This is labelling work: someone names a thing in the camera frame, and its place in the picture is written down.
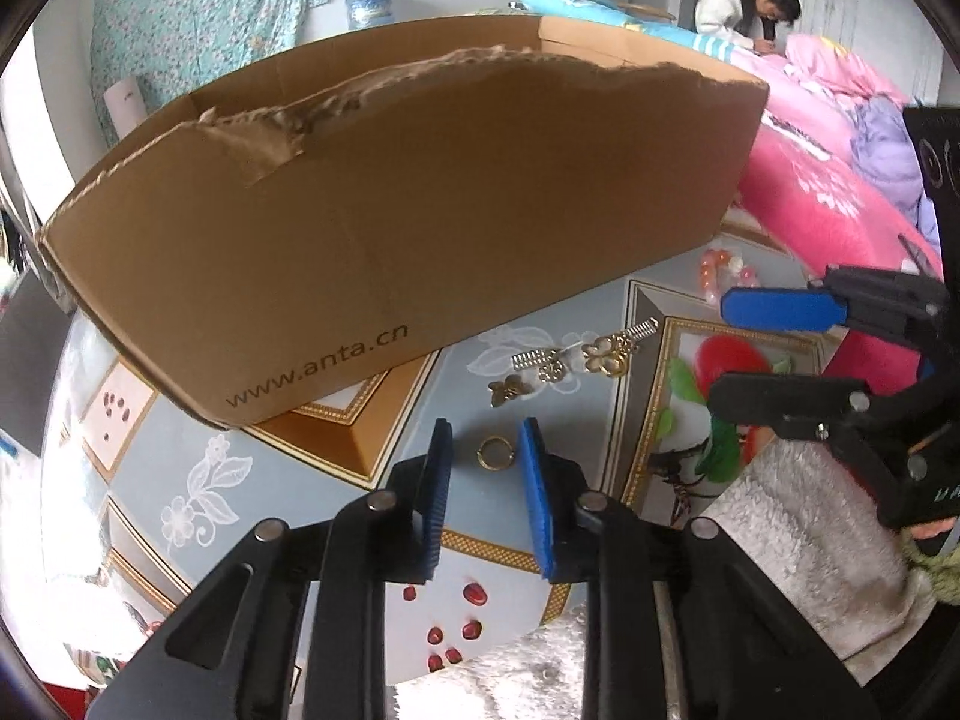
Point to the purple quilt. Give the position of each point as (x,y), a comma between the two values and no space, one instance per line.
(885,157)

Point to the dark grey cabinet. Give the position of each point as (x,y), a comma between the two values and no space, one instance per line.
(26,375)

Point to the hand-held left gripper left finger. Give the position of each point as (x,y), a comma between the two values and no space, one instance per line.
(437,510)

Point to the small gold butterfly earring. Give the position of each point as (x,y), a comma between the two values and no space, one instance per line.
(506,388)

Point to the white fleece clothing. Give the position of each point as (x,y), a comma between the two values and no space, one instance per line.
(810,540)

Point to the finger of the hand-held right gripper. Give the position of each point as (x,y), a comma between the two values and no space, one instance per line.
(780,307)
(787,397)

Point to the teal floral wall cloth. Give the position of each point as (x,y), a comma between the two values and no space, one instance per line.
(202,7)

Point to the small silver spring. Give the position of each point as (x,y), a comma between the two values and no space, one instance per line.
(639,330)

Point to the small gold flower charm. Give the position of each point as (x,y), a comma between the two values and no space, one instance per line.
(553,369)

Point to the blue water jug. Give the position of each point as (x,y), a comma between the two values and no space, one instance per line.
(369,7)

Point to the small silver clip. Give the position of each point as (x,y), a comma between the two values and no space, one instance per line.
(527,358)

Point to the pink floral blanket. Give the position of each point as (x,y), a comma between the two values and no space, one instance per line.
(810,187)

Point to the blue cartoon pillow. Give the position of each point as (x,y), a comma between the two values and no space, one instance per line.
(570,0)

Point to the pink rolled mat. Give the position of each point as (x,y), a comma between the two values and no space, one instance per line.
(127,109)

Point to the gold openwork charm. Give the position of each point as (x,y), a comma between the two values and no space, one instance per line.
(600,352)

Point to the fruit print tablecloth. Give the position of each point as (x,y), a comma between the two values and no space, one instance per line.
(480,405)

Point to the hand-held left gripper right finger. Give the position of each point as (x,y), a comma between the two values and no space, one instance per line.
(536,510)

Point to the light pink quilt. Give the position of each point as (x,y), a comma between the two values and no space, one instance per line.
(840,64)

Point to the brown cardboard box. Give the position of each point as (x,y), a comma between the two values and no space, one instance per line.
(375,240)

